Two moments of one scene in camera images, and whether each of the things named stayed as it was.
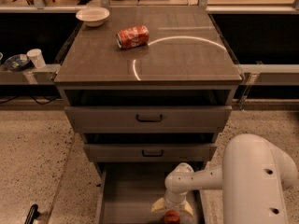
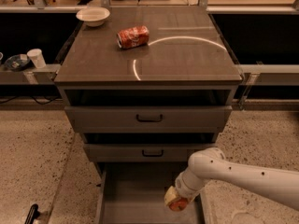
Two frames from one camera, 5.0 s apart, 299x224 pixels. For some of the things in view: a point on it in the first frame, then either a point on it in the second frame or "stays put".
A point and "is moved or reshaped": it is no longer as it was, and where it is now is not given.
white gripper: (172, 204) -> (181, 187)
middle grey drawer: (149, 152) stays put
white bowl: (93, 17) stays put
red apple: (172, 217) is moved or reshaped
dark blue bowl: (18, 63) stays put
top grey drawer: (148, 119) stays put
